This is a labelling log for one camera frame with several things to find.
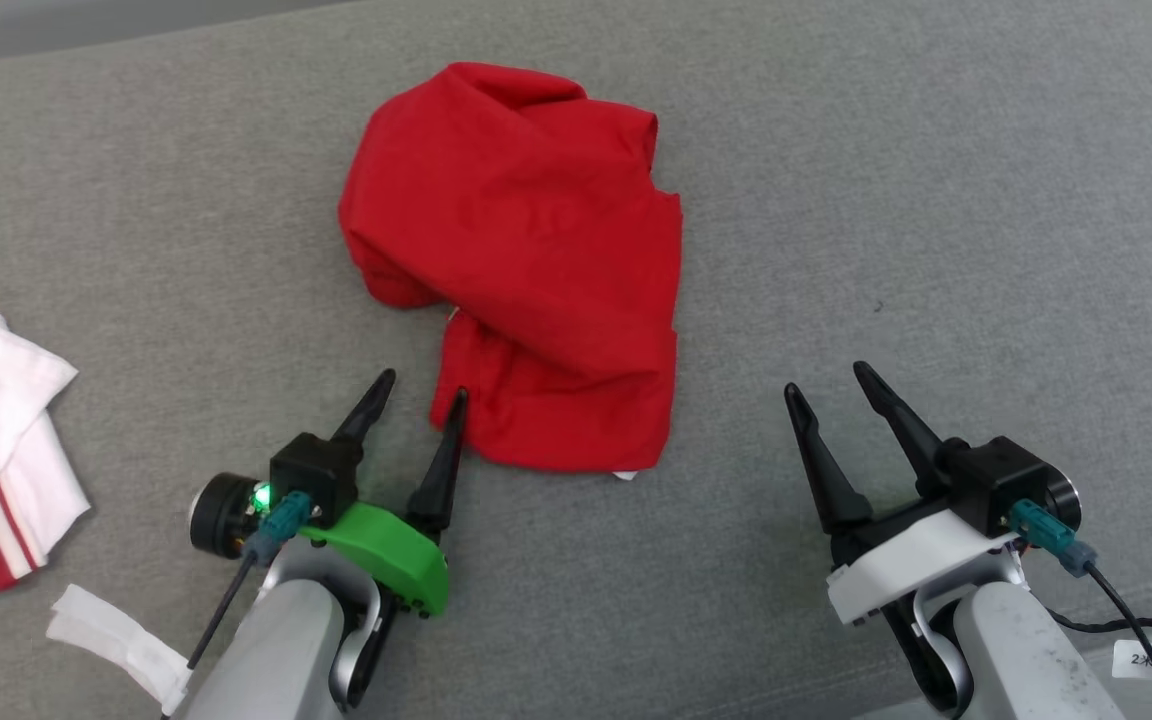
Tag red shorts with white trim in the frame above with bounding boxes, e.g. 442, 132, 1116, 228
338, 62, 685, 481

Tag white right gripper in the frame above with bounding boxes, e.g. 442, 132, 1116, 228
784, 360, 1084, 627

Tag white paper cable label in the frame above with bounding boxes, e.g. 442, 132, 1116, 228
1111, 640, 1152, 682

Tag thin black cable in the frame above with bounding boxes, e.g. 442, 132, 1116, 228
1044, 608, 1152, 720

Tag black cable with teal plug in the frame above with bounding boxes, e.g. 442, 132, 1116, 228
1011, 498, 1152, 713
184, 490, 315, 673

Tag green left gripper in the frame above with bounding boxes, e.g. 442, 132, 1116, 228
189, 368, 470, 619

